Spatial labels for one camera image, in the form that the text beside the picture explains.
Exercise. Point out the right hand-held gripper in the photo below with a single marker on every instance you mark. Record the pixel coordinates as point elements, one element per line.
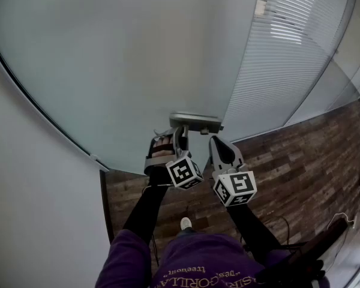
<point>240,184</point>

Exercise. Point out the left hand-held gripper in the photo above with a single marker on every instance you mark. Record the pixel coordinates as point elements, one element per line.
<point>183,172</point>

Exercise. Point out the frosted glass door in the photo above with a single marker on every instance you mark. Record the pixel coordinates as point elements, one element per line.
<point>123,55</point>

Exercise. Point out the person's right forearm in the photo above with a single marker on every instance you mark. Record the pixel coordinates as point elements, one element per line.
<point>252,235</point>

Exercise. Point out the person's left forearm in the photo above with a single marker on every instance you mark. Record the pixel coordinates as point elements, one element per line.
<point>147,208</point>

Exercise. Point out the person's left hand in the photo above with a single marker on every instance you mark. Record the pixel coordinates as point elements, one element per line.
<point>162,151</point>

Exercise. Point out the person's left white shoe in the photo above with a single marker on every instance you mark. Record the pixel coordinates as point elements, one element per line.
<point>186,223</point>

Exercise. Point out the glass partition with blinds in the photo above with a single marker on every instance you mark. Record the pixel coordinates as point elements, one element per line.
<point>273,85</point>
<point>339,70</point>

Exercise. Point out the black baseboard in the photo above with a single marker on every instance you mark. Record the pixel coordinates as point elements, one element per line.
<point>106,208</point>

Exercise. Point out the purple printed shirt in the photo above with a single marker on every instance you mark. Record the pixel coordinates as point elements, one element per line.
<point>198,262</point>

